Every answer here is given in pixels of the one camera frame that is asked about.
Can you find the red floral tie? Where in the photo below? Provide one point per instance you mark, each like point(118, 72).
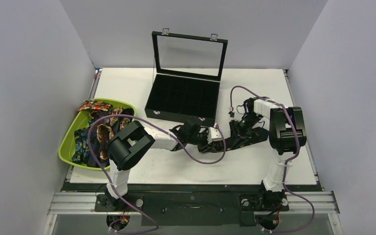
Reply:
point(95, 108)

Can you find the black gold floral tie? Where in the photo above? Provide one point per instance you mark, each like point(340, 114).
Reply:
point(239, 139)

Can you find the brown paisley tie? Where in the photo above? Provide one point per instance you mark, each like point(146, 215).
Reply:
point(106, 130)

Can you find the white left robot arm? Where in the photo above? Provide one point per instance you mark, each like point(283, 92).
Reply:
point(130, 144)

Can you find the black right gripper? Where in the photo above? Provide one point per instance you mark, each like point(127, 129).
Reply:
point(237, 133)

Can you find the black display case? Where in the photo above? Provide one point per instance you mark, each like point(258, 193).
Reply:
point(188, 74)

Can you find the blue floral tie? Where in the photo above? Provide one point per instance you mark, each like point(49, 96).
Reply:
point(82, 153)

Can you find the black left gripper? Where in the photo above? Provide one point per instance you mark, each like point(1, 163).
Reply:
point(206, 147)

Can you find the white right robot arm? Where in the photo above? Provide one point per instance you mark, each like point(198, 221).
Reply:
point(286, 135)

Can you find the aluminium rail frame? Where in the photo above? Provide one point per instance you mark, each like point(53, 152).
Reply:
point(85, 202)

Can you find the green plastic bin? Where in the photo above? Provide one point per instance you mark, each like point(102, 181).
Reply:
point(66, 149)

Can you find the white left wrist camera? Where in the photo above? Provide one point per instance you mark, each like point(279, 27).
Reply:
point(214, 134)

